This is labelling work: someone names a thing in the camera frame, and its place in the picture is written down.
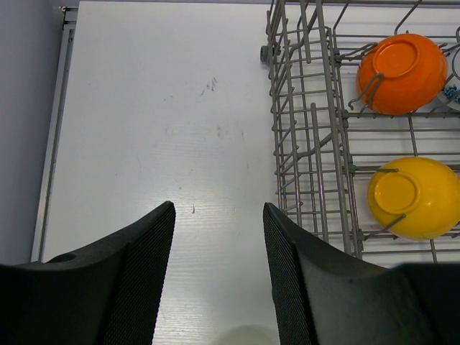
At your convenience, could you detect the grey wire dish rack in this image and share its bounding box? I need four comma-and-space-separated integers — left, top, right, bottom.
260, 1, 459, 267

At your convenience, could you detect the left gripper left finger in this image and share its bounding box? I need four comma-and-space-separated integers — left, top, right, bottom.
1, 201, 175, 344

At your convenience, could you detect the aluminium table rail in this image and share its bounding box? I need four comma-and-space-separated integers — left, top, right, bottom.
30, 6, 78, 262

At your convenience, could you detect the yellow-orange bowl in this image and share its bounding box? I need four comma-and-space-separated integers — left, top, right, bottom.
367, 156, 459, 240

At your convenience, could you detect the blue floral bowl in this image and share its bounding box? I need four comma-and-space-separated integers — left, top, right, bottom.
437, 27, 459, 112

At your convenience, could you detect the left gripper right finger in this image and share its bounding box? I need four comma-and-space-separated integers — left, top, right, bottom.
262, 203, 459, 344

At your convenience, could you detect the lime green bowl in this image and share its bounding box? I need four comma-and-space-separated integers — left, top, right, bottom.
213, 325, 280, 345

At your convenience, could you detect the orange bowl white inside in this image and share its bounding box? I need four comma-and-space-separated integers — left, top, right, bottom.
356, 33, 448, 116

